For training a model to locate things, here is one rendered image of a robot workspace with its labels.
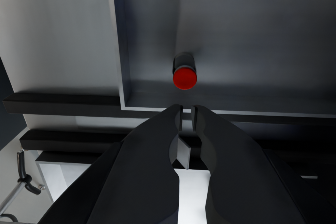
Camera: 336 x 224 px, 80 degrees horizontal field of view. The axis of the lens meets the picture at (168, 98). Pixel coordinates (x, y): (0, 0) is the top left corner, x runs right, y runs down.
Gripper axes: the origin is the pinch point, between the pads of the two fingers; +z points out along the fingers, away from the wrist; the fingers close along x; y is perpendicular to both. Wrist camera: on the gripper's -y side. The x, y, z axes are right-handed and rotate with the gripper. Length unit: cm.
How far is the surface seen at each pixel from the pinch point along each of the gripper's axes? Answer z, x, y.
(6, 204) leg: 66, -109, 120
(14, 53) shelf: 10.2, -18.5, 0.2
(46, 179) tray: 6.8, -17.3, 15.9
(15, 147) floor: 98, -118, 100
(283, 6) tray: 10.1, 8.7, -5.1
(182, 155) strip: 5.1, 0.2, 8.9
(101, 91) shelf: 10.2, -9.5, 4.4
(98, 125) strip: 10.0, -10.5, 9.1
